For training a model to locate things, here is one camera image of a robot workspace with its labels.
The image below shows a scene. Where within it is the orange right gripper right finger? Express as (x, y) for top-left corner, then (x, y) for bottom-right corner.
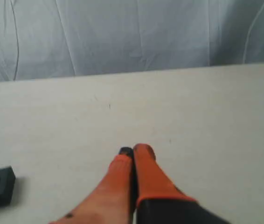
(132, 143), (230, 224)

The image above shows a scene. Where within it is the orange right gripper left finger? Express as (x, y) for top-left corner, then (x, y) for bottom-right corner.
(52, 147), (133, 224)

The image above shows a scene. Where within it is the grey backdrop cloth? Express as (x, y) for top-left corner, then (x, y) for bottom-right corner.
(0, 0), (264, 82)

